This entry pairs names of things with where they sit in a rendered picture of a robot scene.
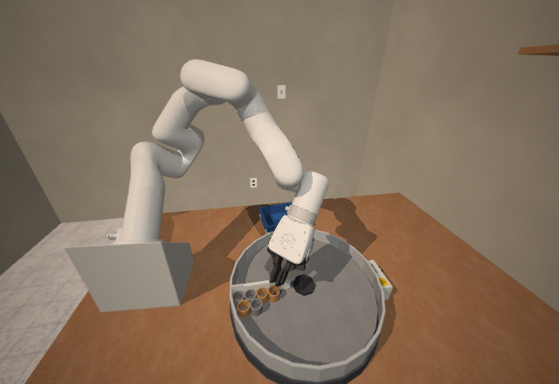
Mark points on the grey metal bushing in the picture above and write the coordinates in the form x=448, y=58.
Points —
x=237, y=294
x=250, y=292
x=256, y=312

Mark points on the bronze bushing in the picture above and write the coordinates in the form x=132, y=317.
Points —
x=246, y=313
x=273, y=298
x=262, y=290

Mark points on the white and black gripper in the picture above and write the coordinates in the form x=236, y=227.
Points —
x=292, y=240

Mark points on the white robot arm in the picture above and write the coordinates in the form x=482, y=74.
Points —
x=207, y=84

